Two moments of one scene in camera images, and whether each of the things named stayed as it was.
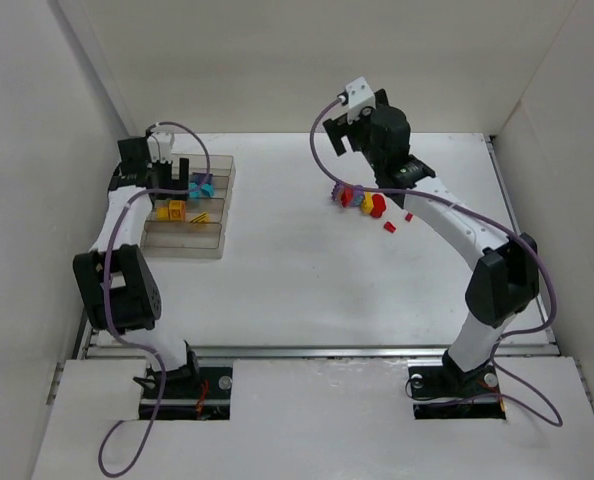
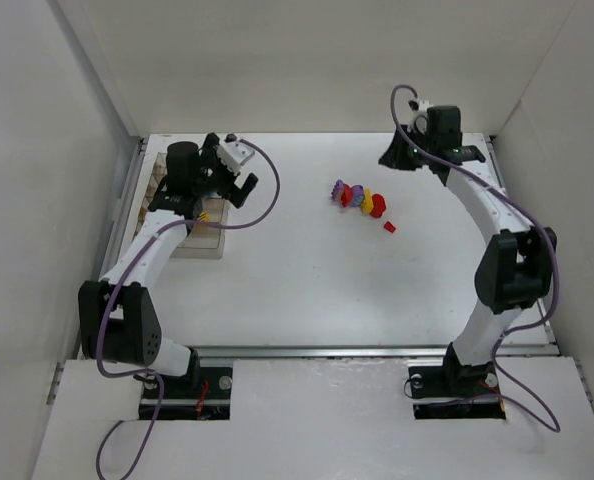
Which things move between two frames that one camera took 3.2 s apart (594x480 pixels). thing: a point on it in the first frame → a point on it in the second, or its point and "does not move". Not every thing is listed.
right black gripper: [345, 128] → [397, 156]
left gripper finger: [184, 173] → [240, 195]
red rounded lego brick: [379, 205] does not move
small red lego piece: [389, 226] does not move
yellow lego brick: [367, 205] does not move
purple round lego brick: [358, 195] does not move
